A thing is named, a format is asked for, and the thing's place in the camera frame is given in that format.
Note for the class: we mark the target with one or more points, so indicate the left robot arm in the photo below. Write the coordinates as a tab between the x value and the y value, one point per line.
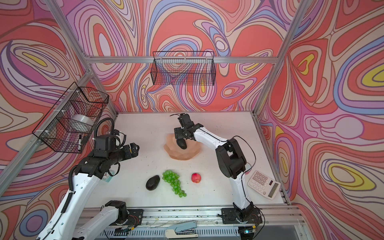
109	150

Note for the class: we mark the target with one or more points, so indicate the side wire basket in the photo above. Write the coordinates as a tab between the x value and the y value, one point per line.
61	133

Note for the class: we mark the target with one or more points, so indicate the dark avocado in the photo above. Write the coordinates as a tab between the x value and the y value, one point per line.
153	183
182	143

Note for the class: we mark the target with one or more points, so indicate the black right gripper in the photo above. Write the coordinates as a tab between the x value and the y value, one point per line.
178	131

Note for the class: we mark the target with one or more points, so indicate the pink lotus fruit bowl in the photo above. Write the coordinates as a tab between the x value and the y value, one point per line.
177	153

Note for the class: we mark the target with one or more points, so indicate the silver tape roll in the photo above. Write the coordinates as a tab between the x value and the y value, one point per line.
83	119

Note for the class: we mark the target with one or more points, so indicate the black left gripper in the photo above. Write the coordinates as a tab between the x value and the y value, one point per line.
134	151

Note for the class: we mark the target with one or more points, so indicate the white calculator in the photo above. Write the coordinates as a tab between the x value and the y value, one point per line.
264	185

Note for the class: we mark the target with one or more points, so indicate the black marker pen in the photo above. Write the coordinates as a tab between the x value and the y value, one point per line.
80	143

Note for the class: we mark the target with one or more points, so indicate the green grape bunch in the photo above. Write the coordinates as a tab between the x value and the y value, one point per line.
173	179

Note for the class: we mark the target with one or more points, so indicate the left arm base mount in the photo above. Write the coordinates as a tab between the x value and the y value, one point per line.
127	217

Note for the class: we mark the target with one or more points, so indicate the back wire basket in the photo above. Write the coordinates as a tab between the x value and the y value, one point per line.
183	68

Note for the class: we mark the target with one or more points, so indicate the small teal clock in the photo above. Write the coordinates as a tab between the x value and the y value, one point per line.
107	178

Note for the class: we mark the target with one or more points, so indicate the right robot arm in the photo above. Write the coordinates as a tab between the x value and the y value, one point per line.
231	159

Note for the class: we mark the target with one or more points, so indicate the red apple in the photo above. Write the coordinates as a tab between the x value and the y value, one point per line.
196	178

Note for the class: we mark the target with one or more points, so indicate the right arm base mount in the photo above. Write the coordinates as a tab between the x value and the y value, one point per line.
250	215

